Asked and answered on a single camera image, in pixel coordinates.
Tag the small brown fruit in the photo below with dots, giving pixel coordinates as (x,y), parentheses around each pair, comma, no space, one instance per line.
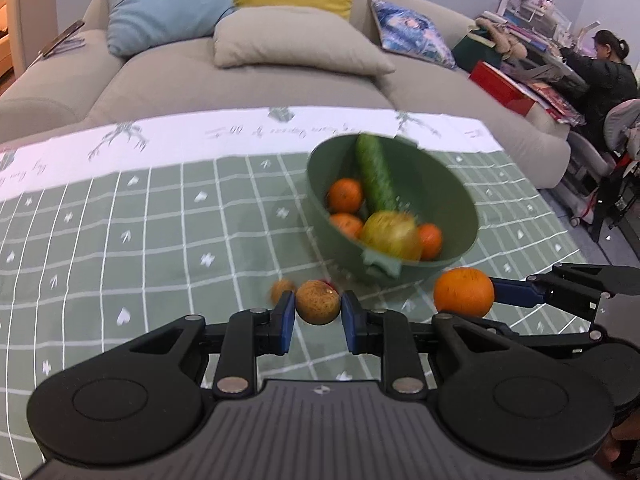
(318,302)
(281,291)

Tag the red printed magazines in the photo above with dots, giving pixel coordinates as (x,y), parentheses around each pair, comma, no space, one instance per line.
(555,99)

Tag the green colander bowl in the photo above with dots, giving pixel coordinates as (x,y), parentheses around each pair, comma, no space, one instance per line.
(442,185)

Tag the beige pillow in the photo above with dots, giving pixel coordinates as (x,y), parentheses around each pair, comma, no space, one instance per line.
(295,40)

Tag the yellow-red apple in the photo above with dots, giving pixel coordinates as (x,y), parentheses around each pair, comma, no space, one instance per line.
(390,236)

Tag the light blue pillow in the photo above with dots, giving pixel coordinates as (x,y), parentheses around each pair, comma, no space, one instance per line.
(165,5)

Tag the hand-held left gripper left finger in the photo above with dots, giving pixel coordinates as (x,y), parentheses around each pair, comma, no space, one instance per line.
(286,324)

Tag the red box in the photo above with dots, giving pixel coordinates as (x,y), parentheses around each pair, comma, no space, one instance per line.
(500,87)

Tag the dark green box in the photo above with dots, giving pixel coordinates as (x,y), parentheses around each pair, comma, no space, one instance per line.
(475,50)

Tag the blue printed pillow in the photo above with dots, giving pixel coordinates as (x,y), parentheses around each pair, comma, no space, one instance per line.
(412,30)

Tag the black metal frame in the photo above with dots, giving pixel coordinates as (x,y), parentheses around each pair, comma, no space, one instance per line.
(607,200)

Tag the beige plush toy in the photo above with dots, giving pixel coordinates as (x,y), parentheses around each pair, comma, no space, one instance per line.
(500,40)

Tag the orange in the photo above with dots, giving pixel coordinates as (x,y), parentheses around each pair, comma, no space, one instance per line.
(464,293)
(346,225)
(345,195)
(431,241)

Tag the dark tablet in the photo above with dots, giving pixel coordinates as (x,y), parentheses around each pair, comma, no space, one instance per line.
(62,37)

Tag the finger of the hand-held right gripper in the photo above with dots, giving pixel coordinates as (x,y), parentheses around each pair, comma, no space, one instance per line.
(555,343)
(515,293)

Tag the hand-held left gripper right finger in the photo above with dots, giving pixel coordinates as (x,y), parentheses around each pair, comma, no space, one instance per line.
(350,329)

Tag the green checked tablecloth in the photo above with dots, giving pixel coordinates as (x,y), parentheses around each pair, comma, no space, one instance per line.
(150,260)

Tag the grey chair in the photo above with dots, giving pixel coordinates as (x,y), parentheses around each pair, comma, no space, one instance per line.
(617,127)

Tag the beige sofa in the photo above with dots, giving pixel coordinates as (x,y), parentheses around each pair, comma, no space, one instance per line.
(200,90)

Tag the green cucumber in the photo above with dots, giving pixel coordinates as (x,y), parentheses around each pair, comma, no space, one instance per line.
(375,175)

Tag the paper booklet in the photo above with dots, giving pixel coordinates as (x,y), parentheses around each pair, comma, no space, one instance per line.
(72,47)

